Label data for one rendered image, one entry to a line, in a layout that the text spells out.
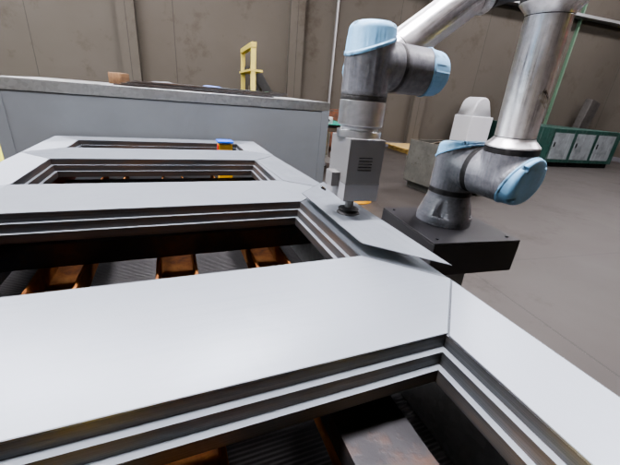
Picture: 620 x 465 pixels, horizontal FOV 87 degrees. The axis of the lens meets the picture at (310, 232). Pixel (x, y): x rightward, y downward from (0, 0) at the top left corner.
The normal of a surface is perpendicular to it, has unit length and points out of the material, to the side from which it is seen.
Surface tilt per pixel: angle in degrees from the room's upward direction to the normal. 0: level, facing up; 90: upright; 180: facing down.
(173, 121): 90
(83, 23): 90
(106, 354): 0
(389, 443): 0
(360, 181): 90
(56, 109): 90
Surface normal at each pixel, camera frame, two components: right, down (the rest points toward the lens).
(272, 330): 0.08, -0.92
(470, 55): 0.27, 0.39
